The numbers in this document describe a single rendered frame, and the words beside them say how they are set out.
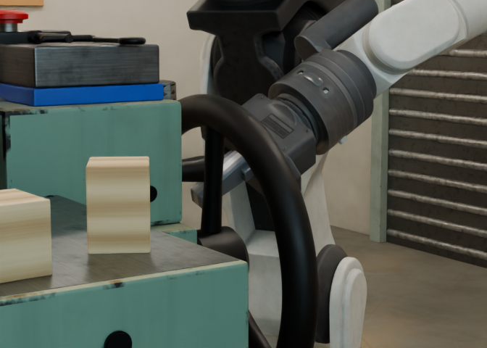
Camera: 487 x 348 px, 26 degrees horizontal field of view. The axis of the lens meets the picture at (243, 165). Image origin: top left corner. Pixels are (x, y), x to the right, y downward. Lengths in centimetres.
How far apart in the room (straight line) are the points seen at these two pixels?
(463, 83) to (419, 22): 329
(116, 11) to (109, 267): 410
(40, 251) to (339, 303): 101
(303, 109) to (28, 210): 58
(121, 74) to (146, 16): 392
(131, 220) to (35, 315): 9
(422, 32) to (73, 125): 48
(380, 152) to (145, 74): 398
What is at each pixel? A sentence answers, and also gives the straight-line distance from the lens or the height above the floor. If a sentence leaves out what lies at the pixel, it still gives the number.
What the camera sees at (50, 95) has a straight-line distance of 73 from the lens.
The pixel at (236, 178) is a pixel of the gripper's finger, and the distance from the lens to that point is 103.
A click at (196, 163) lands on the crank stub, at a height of 88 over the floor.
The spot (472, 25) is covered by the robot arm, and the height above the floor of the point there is 101.
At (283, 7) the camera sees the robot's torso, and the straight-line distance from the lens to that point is 132.
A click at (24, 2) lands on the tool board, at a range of 441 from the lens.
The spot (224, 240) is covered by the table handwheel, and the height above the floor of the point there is 83.
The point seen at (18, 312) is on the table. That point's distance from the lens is 48.
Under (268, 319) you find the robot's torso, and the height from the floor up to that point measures 59.
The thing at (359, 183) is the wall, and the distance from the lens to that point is 495.
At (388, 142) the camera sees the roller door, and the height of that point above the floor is 45.
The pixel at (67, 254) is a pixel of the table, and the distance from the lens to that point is 55.
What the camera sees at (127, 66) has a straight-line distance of 75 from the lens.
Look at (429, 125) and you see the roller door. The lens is 454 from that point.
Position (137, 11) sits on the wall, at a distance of 465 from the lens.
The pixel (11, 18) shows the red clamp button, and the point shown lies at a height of 102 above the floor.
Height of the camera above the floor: 102
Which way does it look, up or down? 8 degrees down
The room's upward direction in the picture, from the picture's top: straight up
